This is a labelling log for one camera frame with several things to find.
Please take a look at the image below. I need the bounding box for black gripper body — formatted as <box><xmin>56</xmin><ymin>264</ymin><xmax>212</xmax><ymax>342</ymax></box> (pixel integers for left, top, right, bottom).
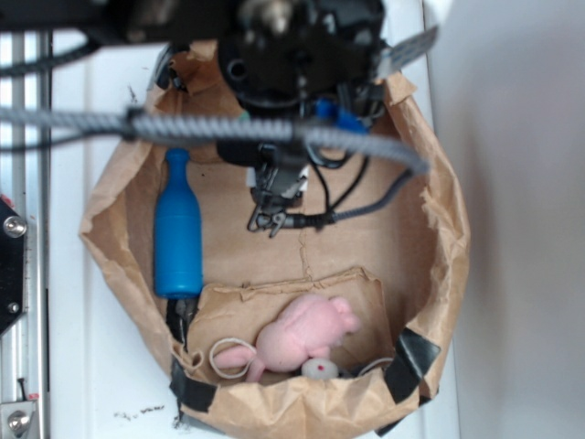
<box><xmin>218</xmin><ymin>1</ymin><xmax>385</xmax><ymax>110</ymax></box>

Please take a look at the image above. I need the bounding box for blue plastic bottle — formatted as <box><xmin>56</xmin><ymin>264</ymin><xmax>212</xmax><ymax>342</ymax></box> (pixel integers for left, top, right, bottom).
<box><xmin>154</xmin><ymin>148</ymin><xmax>204</xmax><ymax>300</ymax></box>

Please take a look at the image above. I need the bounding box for pink plush toy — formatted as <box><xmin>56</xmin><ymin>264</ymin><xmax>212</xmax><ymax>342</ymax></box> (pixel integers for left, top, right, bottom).
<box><xmin>209</xmin><ymin>294</ymin><xmax>361</xmax><ymax>382</ymax></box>

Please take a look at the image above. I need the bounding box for brown paper bag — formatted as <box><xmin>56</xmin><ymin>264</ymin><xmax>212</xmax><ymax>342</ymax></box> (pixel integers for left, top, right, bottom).
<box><xmin>78</xmin><ymin>40</ymin><xmax>472</xmax><ymax>439</ymax></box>

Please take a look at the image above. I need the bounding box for grey white plush toy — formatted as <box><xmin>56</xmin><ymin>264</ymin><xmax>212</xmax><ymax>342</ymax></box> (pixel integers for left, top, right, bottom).
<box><xmin>301</xmin><ymin>358</ymin><xmax>339</xmax><ymax>380</ymax></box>

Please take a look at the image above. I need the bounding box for black tape piece right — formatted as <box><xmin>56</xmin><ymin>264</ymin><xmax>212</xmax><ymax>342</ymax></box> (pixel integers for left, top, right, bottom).
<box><xmin>384</xmin><ymin>328</ymin><xmax>441</xmax><ymax>403</ymax></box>

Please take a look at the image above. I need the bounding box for black tape piece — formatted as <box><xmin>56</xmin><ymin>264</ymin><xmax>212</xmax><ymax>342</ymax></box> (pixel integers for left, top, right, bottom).
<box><xmin>384</xmin><ymin>328</ymin><xmax>441</xmax><ymax>403</ymax></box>
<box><xmin>170</xmin><ymin>359</ymin><xmax>218</xmax><ymax>412</ymax></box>

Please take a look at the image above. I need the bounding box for braided grey cable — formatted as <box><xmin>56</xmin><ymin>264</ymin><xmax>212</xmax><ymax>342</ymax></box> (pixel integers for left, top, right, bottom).
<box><xmin>0</xmin><ymin>105</ymin><xmax>431</xmax><ymax>177</ymax></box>

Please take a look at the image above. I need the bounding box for aluminium rail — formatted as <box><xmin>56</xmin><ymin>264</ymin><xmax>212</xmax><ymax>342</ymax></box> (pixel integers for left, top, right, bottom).
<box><xmin>0</xmin><ymin>31</ymin><xmax>52</xmax><ymax>439</ymax></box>

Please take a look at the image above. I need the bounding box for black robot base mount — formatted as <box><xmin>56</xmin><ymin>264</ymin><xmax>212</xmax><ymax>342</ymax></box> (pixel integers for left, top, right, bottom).
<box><xmin>0</xmin><ymin>195</ymin><xmax>27</xmax><ymax>336</ymax></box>

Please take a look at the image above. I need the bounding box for metal corner bracket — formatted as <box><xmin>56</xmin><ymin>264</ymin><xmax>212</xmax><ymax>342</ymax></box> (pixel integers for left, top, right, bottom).
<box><xmin>1</xmin><ymin>401</ymin><xmax>39</xmax><ymax>439</ymax></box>

